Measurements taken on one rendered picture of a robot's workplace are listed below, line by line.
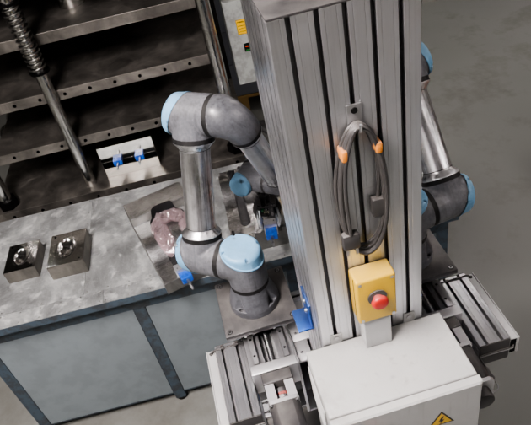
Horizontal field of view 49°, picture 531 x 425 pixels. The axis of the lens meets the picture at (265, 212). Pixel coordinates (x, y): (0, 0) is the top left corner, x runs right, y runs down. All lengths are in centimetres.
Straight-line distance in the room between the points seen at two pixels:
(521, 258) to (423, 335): 198
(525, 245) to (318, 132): 251
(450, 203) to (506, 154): 233
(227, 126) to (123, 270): 108
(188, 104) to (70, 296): 113
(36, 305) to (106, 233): 43
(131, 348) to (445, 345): 155
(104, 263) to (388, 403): 150
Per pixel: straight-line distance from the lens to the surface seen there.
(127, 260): 245
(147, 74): 273
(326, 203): 111
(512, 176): 388
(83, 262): 245
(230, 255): 161
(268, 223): 216
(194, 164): 159
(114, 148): 291
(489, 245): 340
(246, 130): 152
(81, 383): 279
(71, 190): 302
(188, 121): 154
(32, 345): 260
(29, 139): 305
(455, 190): 175
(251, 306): 171
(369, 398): 133
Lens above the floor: 236
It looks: 39 degrees down
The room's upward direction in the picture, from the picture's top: 13 degrees counter-clockwise
